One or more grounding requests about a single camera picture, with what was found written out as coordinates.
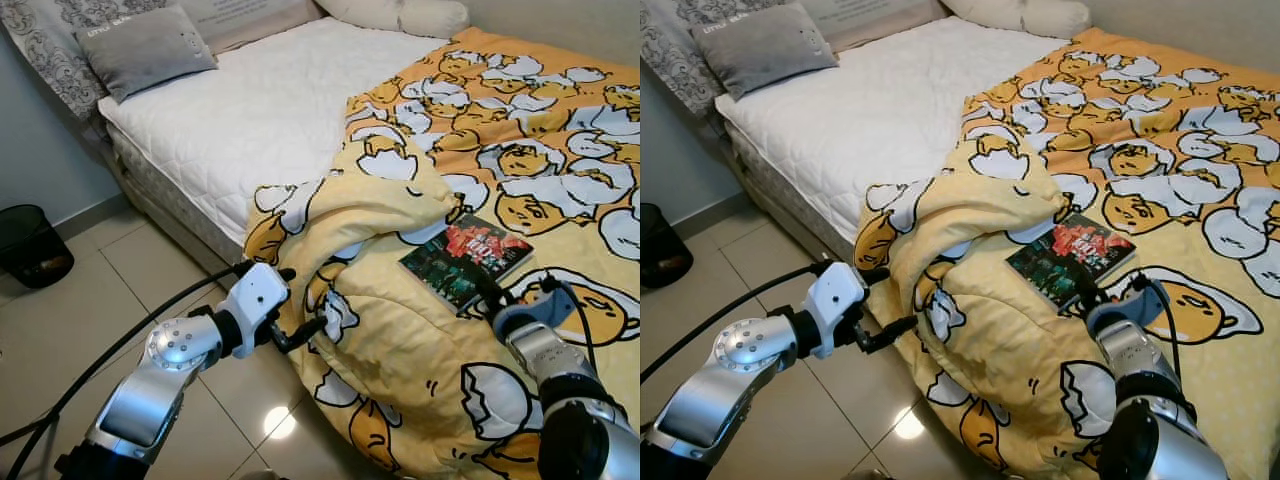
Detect beige bed base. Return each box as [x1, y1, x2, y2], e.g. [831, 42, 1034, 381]
[720, 125, 881, 267]
[105, 125, 271, 267]

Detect black mesh waste basket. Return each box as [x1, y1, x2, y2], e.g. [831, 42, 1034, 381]
[0, 204, 76, 291]
[640, 203, 695, 291]

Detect yellow cartoon egg duvet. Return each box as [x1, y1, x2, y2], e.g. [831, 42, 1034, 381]
[243, 27, 641, 480]
[853, 27, 1280, 480]

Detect dark red-printed book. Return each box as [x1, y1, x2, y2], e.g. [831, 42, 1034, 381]
[398, 213, 536, 312]
[1005, 213, 1140, 310]

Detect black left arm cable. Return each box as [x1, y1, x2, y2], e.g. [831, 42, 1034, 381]
[0, 260, 247, 479]
[640, 260, 833, 387]

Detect white quilted mattress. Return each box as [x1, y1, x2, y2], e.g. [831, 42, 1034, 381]
[713, 15, 1071, 247]
[98, 15, 451, 247]

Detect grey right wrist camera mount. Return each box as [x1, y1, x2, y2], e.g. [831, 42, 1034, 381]
[493, 298, 576, 343]
[1088, 298, 1167, 347]

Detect cream bolster pillow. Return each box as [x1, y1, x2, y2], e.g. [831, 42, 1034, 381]
[315, 0, 471, 40]
[940, 0, 1093, 40]

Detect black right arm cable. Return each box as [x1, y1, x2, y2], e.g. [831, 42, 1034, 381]
[540, 276, 601, 376]
[1133, 274, 1186, 383]

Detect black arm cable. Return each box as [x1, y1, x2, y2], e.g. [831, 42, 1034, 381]
[640, 260, 833, 387]
[0, 260, 247, 479]
[1133, 274, 1186, 383]
[540, 276, 601, 376]

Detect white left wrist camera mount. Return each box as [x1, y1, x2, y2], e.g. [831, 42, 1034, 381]
[805, 262, 870, 359]
[222, 262, 292, 347]

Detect grey pillow with white lettering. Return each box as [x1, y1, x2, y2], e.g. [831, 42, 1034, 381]
[75, 3, 219, 105]
[690, 2, 839, 102]

